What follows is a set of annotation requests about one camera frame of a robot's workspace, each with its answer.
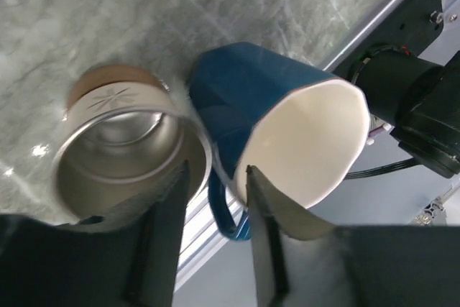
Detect dark blue handled mug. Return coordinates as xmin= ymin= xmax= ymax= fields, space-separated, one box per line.
xmin=189 ymin=42 xmax=370 ymax=241

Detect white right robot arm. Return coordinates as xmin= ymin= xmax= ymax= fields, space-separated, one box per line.
xmin=347 ymin=45 xmax=459 ymax=178

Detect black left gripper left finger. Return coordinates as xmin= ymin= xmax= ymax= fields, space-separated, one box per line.
xmin=1 ymin=162 xmax=190 ymax=306

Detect stainless steel cup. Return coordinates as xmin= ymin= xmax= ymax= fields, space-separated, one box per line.
xmin=52 ymin=65 xmax=211 ymax=220

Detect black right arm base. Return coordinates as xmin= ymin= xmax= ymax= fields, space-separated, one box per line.
xmin=330 ymin=0 xmax=443 ymax=78

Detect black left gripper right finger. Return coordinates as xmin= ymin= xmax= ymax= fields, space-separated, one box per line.
xmin=247 ymin=165 xmax=459 ymax=306

